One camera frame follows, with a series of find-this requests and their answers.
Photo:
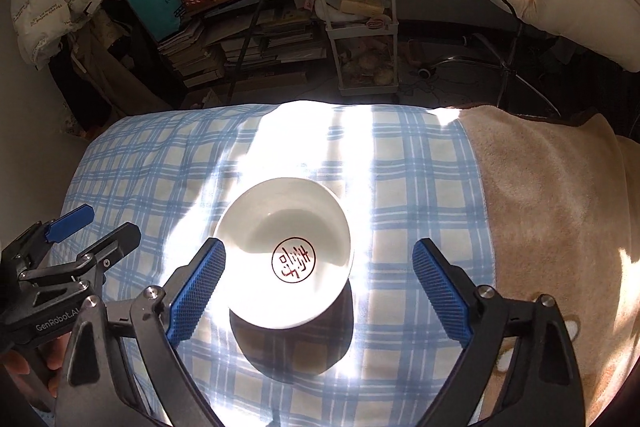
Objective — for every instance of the blue plaid cloth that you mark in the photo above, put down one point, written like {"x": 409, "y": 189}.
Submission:
{"x": 400, "y": 167}

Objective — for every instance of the person's left hand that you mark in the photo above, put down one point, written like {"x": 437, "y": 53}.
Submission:
{"x": 55, "y": 359}

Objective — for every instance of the brown fleece blanket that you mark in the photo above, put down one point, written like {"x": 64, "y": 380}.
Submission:
{"x": 540, "y": 207}

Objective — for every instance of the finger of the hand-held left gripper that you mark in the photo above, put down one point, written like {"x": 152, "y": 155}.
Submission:
{"x": 70, "y": 219}
{"x": 117, "y": 239}

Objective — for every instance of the teal bag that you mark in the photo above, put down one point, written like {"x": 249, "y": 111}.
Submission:
{"x": 160, "y": 7}

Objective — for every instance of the white trolley cart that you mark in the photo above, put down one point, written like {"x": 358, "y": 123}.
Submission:
{"x": 335, "y": 29}

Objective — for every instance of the dark slanted pole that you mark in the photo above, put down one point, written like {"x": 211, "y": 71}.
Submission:
{"x": 260, "y": 12}

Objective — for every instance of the chrome chair base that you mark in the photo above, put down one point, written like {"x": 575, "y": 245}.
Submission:
{"x": 507, "y": 66}

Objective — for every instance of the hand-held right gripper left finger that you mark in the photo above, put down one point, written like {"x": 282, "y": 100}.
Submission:
{"x": 197, "y": 292}

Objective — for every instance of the small white bowl round mark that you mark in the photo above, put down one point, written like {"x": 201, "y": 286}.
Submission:
{"x": 280, "y": 227}

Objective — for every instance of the stack of books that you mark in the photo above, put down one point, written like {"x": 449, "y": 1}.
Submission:
{"x": 200, "y": 57}

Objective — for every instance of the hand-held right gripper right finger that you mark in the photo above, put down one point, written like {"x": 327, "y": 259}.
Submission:
{"x": 442, "y": 292}

